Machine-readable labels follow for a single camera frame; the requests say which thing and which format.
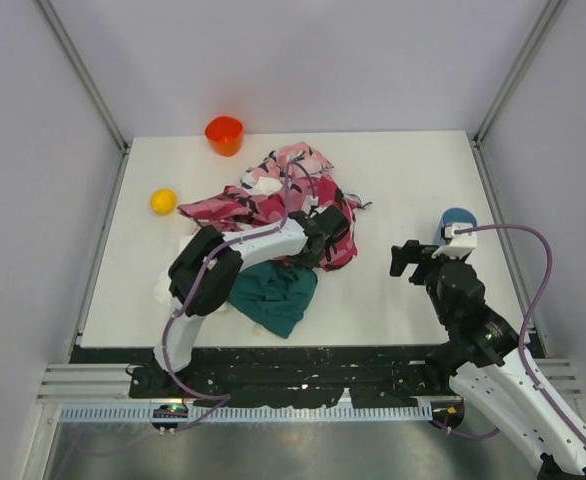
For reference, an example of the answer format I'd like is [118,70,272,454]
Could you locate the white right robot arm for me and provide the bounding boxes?
[390,240,586,479]

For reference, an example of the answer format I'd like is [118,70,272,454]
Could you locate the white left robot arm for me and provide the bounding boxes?
[153,206,349,373]

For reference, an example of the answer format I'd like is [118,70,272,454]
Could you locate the pink camouflage garment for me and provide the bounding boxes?
[178,173,368,271]

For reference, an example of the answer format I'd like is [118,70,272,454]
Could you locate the light pink patterned cloth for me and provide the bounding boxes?
[240,142,334,188]

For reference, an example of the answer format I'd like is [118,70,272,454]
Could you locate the left aluminium frame post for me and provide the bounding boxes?
[32,0,130,151]

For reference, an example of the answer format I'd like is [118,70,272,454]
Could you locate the yellow lemon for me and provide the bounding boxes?
[149,188,177,216]

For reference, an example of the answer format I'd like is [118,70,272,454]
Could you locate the white slotted cable duct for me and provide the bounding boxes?
[59,401,433,424]

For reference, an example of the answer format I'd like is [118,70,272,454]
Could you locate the white cloth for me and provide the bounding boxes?
[152,233,239,318]

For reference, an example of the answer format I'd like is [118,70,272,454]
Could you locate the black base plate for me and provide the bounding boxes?
[70,344,464,409]

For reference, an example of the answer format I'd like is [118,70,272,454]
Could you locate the orange plastic cup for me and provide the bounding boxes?
[204,115,244,157]

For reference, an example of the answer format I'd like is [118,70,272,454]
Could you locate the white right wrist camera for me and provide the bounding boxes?
[432,222,478,259]

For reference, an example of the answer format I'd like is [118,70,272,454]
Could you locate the teal green shorts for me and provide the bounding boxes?
[228,261,318,339]

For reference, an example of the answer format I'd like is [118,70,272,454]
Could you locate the right aluminium frame post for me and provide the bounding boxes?
[472,0,569,149]

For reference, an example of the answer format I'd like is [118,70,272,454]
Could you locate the blue plastic cup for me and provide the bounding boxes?
[433,207,478,246]

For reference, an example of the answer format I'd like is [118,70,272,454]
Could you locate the aluminium frame post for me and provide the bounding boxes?
[472,0,569,149]
[32,0,130,151]

